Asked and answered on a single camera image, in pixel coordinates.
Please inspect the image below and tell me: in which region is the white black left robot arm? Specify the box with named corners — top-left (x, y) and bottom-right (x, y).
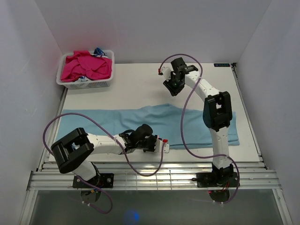
top-left (51, 124), bottom-right (163, 188)

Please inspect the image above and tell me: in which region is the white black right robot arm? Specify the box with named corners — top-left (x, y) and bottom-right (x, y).
top-left (158, 54), bottom-right (234, 187)

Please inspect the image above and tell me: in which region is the dark table label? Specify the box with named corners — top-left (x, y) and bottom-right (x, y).
top-left (214, 63), bottom-right (230, 68)

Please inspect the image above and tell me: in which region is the white plastic laundry basket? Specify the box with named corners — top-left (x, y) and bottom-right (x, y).
top-left (56, 48), bottom-right (115, 90)

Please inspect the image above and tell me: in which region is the blue white patterned garment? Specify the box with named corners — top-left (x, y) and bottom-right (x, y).
top-left (91, 47), bottom-right (109, 58)

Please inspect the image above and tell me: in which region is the pink garment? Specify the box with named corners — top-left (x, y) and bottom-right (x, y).
top-left (60, 50), bottom-right (113, 83)

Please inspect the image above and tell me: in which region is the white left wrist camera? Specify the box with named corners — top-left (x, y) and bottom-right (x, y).
top-left (155, 136), bottom-right (170, 154)

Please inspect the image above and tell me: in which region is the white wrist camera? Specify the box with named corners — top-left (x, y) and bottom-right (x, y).
top-left (158, 67), bottom-right (173, 81)
top-left (155, 136), bottom-right (170, 154)

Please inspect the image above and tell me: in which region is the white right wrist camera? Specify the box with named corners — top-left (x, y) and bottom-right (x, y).
top-left (158, 67), bottom-right (173, 81)

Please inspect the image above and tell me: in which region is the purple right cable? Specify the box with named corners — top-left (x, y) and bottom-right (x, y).
top-left (159, 53), bottom-right (240, 204)

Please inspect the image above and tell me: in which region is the purple cable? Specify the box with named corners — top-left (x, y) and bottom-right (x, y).
top-left (43, 113), bottom-right (166, 214)
top-left (159, 53), bottom-right (240, 204)

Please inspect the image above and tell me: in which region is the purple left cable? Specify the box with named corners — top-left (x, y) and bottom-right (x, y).
top-left (43, 113), bottom-right (166, 214)

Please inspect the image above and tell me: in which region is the aluminium rail frame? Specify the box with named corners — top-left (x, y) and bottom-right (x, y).
top-left (21, 161), bottom-right (293, 225)

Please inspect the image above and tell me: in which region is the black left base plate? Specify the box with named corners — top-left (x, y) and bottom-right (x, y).
top-left (72, 173), bottom-right (114, 188)

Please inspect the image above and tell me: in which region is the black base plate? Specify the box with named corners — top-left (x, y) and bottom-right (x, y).
top-left (72, 173), bottom-right (114, 188)
top-left (194, 172), bottom-right (240, 188)

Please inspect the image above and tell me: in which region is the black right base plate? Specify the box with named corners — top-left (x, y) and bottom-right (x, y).
top-left (194, 172), bottom-right (240, 188)

